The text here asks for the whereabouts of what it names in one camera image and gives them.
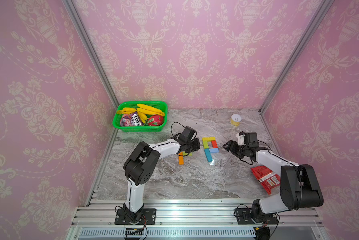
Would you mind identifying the lime green block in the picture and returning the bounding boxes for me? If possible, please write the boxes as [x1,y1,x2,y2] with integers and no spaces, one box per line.
[202,141,209,149]
[182,152,192,157]

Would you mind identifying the teal block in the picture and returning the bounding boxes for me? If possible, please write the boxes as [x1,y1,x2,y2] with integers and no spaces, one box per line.
[204,149,213,163]

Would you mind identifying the light blue block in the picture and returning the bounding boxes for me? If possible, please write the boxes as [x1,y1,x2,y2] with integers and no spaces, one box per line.
[209,148,219,153]

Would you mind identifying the orange block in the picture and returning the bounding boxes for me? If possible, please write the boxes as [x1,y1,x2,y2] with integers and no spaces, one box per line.
[178,155,184,165]

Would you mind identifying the red block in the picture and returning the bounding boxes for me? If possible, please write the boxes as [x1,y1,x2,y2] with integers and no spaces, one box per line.
[211,141,218,149]

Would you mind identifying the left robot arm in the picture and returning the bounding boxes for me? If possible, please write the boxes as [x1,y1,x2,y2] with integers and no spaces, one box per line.
[120,126,200,224]

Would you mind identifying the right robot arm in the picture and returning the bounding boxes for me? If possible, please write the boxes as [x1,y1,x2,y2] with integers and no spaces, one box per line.
[223,132,324,224]

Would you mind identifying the yellow white can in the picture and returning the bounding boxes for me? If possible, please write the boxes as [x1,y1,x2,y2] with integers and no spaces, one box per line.
[230,114,242,127]

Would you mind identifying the red snack bag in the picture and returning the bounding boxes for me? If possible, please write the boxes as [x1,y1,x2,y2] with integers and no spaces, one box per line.
[251,166,280,195]

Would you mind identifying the red dragon fruit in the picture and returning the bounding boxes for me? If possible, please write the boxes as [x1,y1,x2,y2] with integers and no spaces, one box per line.
[145,115,165,127]

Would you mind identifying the green plastic basket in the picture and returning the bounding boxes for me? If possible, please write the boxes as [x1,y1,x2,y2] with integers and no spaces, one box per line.
[113,101,168,132]

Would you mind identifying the lower yellow banana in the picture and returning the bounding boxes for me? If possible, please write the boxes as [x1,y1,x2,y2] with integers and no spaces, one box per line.
[137,111,148,124]

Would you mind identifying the upper yellow banana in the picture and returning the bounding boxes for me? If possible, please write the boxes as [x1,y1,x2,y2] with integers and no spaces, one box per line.
[137,104,165,117]

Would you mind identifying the purple snack packet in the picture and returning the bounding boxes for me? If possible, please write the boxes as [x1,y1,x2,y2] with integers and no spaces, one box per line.
[120,112,143,127]

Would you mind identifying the small yellow banana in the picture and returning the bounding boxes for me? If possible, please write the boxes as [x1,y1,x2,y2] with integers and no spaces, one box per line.
[116,108,137,115]

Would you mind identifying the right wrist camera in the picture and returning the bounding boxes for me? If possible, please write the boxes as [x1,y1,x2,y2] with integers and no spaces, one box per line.
[236,131,246,146]

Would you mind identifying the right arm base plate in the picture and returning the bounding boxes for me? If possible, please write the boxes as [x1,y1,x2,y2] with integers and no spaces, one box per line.
[233,208,278,226]

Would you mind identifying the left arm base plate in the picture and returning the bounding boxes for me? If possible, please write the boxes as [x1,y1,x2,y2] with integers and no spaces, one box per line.
[114,207,157,225]

